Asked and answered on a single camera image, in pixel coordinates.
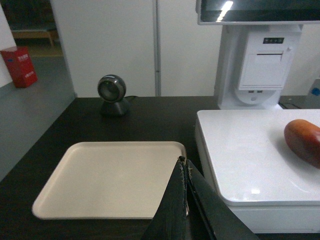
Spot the left gripper black orange right finger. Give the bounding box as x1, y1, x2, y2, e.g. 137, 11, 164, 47
185, 159, 258, 240

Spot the left gripper black orange left finger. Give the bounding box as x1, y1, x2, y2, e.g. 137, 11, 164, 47
141, 156, 187, 240

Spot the dark red mango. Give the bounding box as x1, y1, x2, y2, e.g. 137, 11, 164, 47
284, 119, 320, 169

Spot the white checkout scale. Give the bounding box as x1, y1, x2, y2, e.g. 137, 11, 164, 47
195, 109, 320, 234

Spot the black checkout counter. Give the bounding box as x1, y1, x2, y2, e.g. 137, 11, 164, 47
0, 96, 320, 240

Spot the beige plastic tray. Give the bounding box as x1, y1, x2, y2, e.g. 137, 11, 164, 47
32, 141, 186, 220

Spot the round barcode scanner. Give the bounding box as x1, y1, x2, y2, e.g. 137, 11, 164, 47
97, 74, 130, 117

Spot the white blue label printer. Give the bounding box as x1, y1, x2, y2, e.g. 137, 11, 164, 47
303, 77, 320, 109

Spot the white partition panel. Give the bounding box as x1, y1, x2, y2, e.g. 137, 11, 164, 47
49, 0, 320, 98

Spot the white POS terminal stand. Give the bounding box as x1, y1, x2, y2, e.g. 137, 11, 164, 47
196, 0, 320, 110

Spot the wooden bench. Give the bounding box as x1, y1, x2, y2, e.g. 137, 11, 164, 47
9, 23, 59, 47

